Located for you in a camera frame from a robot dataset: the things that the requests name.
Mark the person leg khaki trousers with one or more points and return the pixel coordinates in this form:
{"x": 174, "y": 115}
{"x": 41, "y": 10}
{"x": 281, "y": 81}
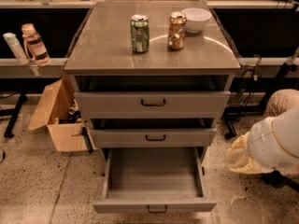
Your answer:
{"x": 281, "y": 101}

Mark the gold soda can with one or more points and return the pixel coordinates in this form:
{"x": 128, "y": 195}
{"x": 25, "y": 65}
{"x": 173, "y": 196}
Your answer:
{"x": 176, "y": 33}

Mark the black table leg left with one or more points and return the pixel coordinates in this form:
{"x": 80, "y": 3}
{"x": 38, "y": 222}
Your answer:
{"x": 13, "y": 113}

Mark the pink water bottle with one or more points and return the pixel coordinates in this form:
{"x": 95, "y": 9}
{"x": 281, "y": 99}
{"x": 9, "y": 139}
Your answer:
{"x": 34, "y": 46}

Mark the grey middle drawer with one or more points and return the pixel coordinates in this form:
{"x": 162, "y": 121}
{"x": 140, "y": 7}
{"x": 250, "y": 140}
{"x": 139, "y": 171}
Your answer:
{"x": 189, "y": 132}

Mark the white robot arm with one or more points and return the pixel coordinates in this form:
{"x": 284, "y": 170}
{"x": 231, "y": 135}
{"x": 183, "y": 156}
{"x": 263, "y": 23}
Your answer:
{"x": 286, "y": 131}

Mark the grey bottom drawer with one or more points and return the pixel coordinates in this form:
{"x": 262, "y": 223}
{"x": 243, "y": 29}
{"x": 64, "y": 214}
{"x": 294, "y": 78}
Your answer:
{"x": 154, "y": 180}

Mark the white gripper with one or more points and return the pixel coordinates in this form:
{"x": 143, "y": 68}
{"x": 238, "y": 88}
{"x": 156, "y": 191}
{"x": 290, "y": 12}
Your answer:
{"x": 267, "y": 145}

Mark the black shoe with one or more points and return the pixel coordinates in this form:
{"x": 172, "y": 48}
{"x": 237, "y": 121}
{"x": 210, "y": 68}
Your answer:
{"x": 274, "y": 179}

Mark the open cardboard box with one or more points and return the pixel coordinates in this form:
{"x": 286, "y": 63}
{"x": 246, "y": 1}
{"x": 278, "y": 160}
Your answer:
{"x": 52, "y": 112}

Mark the green soda can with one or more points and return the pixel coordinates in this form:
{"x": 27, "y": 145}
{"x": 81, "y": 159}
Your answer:
{"x": 140, "y": 33}

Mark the white spray bottle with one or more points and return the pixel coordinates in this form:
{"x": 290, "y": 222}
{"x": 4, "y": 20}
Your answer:
{"x": 16, "y": 48}

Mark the black tool in box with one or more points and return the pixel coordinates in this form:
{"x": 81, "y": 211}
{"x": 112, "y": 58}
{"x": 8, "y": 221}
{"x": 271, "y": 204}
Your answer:
{"x": 84, "y": 133}

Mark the grey drawer cabinet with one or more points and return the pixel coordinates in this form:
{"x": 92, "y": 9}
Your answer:
{"x": 104, "y": 46}

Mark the grey drawer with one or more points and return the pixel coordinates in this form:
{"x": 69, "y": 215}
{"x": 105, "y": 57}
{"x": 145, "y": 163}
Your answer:
{"x": 151, "y": 97}
{"x": 154, "y": 180}
{"x": 189, "y": 132}

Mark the grey top drawer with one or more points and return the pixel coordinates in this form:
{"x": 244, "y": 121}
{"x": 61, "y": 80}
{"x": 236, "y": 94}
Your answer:
{"x": 151, "y": 97}

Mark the white bowl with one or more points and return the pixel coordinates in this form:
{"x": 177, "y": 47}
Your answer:
{"x": 197, "y": 19}

